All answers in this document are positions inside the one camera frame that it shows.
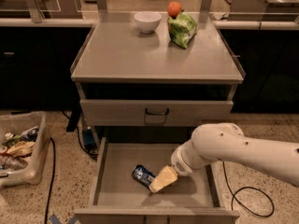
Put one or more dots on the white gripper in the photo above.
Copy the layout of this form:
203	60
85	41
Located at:
178	162

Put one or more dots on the blue pepsi can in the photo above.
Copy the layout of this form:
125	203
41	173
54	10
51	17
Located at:
142	175

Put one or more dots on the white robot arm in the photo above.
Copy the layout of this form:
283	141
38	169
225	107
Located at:
226	142

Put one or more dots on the open middle drawer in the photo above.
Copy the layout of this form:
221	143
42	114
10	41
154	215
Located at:
118	199

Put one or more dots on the grey drawer cabinet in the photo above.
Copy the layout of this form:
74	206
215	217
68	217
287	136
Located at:
119	62

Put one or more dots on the closed top drawer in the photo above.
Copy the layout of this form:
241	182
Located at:
153	112

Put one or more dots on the blue power adapter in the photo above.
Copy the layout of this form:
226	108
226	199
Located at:
88	140

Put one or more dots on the blue tape on floor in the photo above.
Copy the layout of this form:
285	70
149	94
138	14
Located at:
53	219

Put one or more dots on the clear plastic bin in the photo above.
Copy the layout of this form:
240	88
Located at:
24	141

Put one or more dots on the green chip bag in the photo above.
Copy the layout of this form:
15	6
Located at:
182	29

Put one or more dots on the white bowl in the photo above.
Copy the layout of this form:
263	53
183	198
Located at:
147	21

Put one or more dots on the orange fruit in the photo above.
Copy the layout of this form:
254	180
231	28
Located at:
174	9

